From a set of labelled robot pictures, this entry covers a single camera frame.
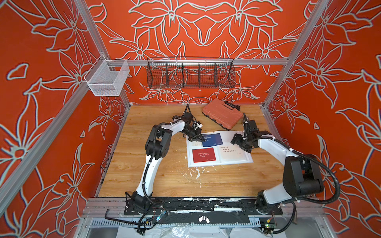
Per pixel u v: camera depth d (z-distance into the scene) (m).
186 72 1.01
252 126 0.72
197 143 0.95
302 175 0.44
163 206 0.74
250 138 0.65
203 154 0.91
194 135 0.90
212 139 0.96
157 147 0.60
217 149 0.93
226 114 1.07
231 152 0.90
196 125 0.94
